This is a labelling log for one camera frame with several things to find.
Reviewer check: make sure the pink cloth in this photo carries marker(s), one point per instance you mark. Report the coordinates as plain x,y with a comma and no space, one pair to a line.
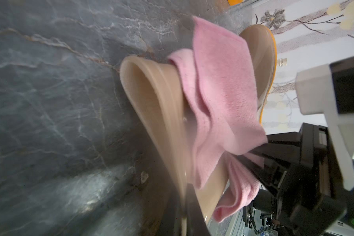
219,84

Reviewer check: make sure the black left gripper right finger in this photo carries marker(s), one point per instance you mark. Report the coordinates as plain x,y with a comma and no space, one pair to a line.
196,225

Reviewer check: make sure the tan rubber boot orange sole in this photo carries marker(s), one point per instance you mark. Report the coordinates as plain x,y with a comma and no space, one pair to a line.
234,2

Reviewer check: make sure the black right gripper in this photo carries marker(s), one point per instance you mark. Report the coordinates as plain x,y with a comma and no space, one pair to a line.
302,175

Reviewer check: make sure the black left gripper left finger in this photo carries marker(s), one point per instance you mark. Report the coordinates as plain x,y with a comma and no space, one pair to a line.
172,221

